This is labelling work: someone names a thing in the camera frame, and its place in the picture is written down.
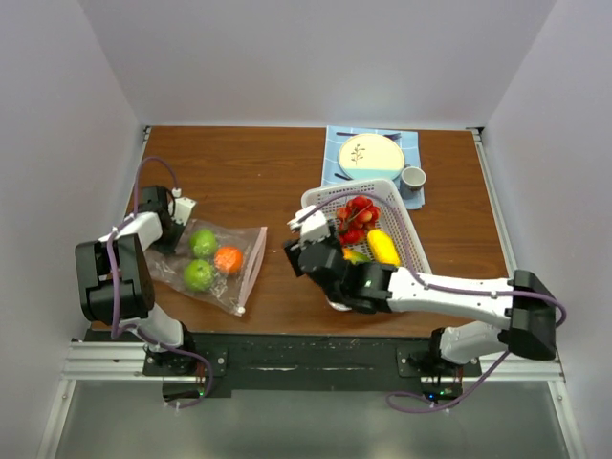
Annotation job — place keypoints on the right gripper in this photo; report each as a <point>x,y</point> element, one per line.
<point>292,249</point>

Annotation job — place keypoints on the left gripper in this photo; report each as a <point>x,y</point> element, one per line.
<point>169,248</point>

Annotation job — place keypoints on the orange green fake mango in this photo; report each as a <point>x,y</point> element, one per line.
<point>354,256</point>

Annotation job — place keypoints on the green fake apple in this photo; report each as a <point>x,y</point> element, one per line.
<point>199,275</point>
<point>203,243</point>

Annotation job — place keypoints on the clear zip top bag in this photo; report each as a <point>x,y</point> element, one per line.
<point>228,292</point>

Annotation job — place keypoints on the red fake cherry bunch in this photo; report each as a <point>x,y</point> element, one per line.
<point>359,215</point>

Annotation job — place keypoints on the yellow fake lemon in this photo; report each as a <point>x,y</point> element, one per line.
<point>382,247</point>

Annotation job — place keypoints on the orange fake fruit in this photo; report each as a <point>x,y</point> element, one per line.
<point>228,260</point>

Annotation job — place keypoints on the white plastic basket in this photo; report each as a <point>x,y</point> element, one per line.
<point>376,287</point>

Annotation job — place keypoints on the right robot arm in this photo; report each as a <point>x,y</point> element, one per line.
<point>517,315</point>

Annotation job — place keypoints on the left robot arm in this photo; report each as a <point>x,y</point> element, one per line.
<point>116,288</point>

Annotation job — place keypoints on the blue checkered cloth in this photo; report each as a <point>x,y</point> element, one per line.
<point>332,174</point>

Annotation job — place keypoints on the cream and blue plate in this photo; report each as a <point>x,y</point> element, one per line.
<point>366,157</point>

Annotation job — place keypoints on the small white cup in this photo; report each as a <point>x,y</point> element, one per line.
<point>412,180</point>

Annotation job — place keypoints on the purple plastic fork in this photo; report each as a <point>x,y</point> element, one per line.
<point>393,136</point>

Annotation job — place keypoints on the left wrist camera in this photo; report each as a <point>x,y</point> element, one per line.
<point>180,207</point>

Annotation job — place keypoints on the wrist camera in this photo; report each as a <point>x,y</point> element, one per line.
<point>310,224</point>
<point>180,207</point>

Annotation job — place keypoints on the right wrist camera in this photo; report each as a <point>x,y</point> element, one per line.
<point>310,224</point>

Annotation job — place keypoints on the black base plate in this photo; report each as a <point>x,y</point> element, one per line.
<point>310,362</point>

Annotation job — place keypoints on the aluminium frame rail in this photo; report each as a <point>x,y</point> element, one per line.
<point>104,361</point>

